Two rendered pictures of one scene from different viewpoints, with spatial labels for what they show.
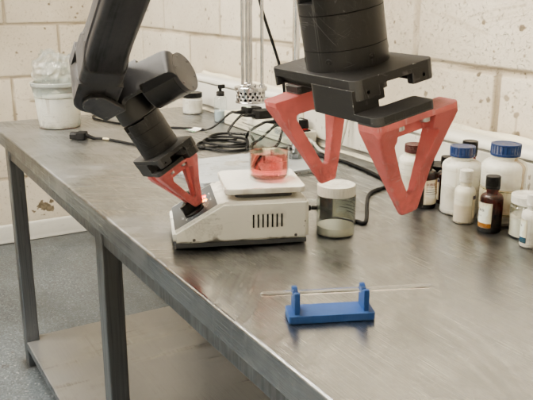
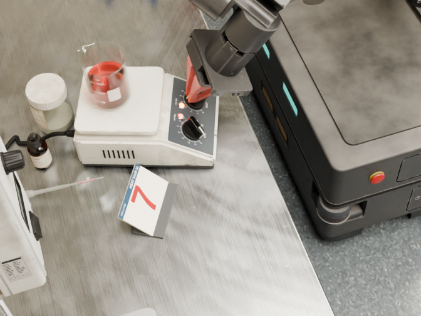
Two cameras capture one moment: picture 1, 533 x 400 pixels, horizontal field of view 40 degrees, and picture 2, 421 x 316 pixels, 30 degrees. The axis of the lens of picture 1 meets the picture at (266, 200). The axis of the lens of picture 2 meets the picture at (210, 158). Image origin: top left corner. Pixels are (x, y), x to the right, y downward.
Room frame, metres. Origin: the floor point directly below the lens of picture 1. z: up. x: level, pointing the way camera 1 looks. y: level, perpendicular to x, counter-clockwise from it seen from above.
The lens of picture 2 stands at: (1.74, 0.32, 1.71)
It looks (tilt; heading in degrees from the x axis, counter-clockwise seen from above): 56 degrees down; 196
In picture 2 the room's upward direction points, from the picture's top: 4 degrees counter-clockwise
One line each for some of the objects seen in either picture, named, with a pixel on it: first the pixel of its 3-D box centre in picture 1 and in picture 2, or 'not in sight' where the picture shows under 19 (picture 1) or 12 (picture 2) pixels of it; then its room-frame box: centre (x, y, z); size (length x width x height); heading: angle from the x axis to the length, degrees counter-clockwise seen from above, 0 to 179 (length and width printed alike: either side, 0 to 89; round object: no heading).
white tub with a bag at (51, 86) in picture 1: (57, 87); not in sight; (2.02, 0.57, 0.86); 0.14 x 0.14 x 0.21
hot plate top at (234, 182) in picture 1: (259, 180); (120, 99); (1.08, 0.01, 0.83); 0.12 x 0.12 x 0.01; 10
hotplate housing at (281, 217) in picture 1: (243, 209); (141, 118); (1.08, 0.04, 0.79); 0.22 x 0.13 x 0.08; 100
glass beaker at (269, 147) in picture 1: (270, 153); (105, 77); (1.08, -0.01, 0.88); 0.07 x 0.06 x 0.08; 78
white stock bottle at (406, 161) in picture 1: (413, 171); not in sight; (1.29, -0.27, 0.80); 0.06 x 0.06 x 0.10
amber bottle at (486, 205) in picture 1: (491, 203); not in sight; (1.10, -0.35, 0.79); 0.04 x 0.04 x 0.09
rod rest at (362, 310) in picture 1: (329, 301); not in sight; (0.78, -0.07, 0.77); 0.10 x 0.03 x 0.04; 97
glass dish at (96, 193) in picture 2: not in sight; (94, 187); (1.19, -0.01, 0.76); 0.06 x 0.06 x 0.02
